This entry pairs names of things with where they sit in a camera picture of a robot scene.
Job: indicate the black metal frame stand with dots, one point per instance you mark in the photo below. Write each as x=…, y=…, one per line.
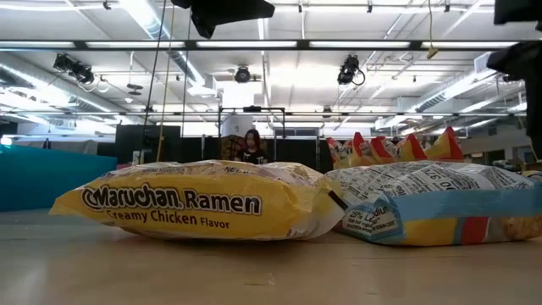
x=252, y=109

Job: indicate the thin black horizontal rail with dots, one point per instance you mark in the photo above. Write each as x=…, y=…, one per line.
x=381, y=114

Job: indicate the yellow creamy chicken ramen pack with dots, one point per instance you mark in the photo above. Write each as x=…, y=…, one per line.
x=190, y=212

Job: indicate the blue less-sodium beef ramen pack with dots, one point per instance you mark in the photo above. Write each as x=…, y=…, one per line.
x=444, y=203

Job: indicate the teal plastic bin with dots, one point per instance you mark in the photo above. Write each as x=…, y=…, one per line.
x=51, y=182

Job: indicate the silver spiral air duct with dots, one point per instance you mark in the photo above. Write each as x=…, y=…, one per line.
x=195, y=74
x=457, y=89

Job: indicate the orange patterned mandala tapestry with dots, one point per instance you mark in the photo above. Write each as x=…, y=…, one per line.
x=226, y=148

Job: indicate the red orange ramen noodle pack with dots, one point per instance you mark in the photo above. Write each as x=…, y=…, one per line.
x=383, y=148
x=339, y=148
x=444, y=148
x=413, y=148

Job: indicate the long linear ceiling light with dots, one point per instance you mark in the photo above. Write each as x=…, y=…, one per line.
x=360, y=44

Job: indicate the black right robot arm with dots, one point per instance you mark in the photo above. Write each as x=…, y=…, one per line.
x=533, y=84

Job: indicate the distant cluttered workbench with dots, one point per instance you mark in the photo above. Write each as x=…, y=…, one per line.
x=487, y=154

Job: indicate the white cylindrical container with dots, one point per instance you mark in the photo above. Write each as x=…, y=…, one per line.
x=237, y=126

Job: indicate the black ceiling-mounted camera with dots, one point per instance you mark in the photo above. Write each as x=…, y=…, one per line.
x=78, y=72
x=242, y=74
x=349, y=70

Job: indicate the person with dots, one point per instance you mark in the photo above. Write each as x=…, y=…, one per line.
x=252, y=152

